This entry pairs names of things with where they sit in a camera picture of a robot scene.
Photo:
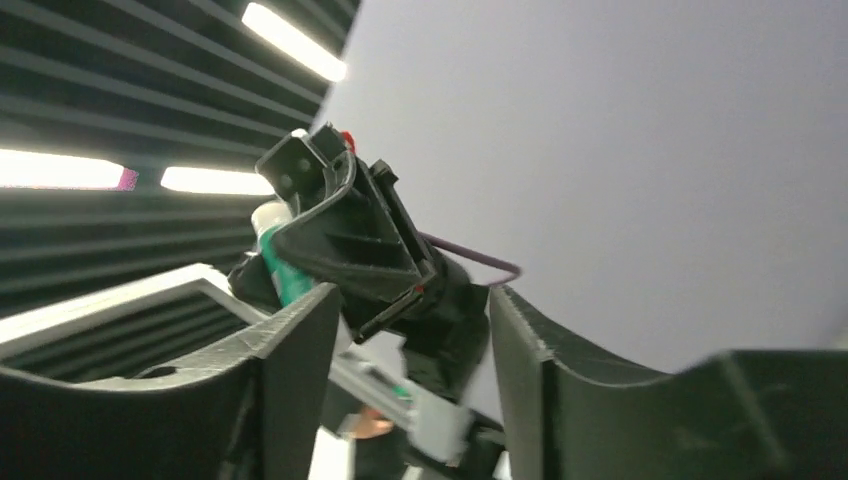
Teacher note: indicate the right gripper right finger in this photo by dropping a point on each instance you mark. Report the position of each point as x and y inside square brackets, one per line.
[573, 410]

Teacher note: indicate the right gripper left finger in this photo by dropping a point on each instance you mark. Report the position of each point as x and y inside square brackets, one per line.
[174, 382]

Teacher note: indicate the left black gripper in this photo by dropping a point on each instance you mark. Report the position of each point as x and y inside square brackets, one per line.
[352, 229]

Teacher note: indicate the green glue stick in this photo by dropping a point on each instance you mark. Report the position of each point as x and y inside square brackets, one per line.
[289, 282]

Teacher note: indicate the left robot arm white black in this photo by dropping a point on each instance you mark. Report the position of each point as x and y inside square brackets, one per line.
[441, 356]

